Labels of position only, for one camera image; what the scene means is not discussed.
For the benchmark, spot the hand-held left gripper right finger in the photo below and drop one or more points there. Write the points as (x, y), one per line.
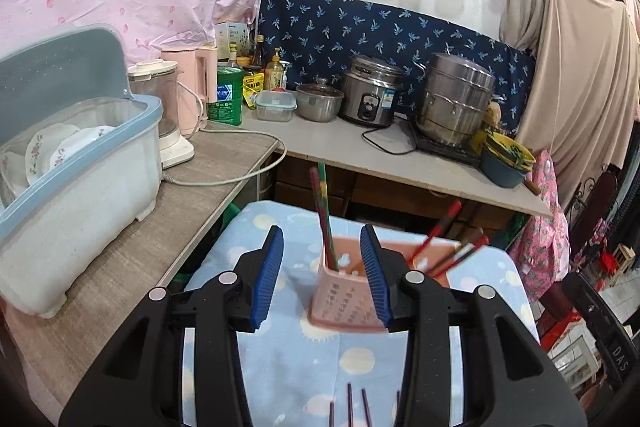
(375, 277)

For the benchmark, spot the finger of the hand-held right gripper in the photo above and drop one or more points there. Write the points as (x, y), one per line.
(580, 297)

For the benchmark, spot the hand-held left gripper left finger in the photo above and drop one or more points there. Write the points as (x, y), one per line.
(267, 277)

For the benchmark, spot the pink perforated utensil basket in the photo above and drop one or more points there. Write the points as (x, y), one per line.
(340, 297)

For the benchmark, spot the brown chopstick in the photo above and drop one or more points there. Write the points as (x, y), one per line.
(452, 257)
(350, 407)

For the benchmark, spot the green chopstick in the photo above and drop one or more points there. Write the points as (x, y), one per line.
(327, 212)
(318, 202)

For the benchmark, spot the bright red chopstick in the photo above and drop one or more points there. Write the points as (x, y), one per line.
(475, 246)
(447, 217)

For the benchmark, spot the pink floral cloth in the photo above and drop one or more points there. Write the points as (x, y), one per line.
(542, 232)

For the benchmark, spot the dark metal chair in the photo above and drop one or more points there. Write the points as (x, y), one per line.
(595, 212)

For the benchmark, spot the blue planet print tablecloth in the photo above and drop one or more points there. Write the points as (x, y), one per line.
(325, 357)

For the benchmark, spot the grey counter board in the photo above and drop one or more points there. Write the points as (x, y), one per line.
(380, 164)

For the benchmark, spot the grey wooden side shelf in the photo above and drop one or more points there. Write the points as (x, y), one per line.
(150, 227)

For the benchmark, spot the black induction cooker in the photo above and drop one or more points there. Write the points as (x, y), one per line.
(450, 152)

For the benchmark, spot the stacked blue bowls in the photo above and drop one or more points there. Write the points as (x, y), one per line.
(505, 162)

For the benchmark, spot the clear food container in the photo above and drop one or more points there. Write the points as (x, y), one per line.
(275, 107)

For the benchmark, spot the steel rice cooker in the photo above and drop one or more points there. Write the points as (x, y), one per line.
(370, 97)

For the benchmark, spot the small steel pot glass lid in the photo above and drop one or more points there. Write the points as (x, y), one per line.
(320, 102)

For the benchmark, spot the green canister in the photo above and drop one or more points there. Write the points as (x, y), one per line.
(226, 97)

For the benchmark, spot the yellow packet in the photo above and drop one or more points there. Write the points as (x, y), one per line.
(252, 89)

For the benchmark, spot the white dish drainer blue lid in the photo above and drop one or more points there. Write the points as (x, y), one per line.
(85, 227)

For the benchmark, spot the white blender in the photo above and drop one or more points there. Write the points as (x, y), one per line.
(165, 117)

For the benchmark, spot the large steel steamer pot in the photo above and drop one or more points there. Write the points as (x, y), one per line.
(457, 102)

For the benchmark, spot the yellow sponge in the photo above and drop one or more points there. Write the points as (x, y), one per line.
(492, 117)

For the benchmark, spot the yellow soap pump bottle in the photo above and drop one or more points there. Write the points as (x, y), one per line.
(274, 72)

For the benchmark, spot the pink electric kettle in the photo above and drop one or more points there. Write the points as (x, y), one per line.
(192, 82)

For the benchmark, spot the dark glass bottle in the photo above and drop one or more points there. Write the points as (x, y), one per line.
(257, 54)

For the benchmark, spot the floral white plate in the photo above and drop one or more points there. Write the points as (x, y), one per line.
(47, 154)
(90, 139)

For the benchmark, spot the beige curtain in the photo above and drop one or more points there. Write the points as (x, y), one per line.
(580, 72)

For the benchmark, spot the white green carton box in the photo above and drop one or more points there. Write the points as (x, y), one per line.
(232, 39)

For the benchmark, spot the navy floral backdrop cloth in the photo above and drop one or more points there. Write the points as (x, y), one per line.
(330, 32)

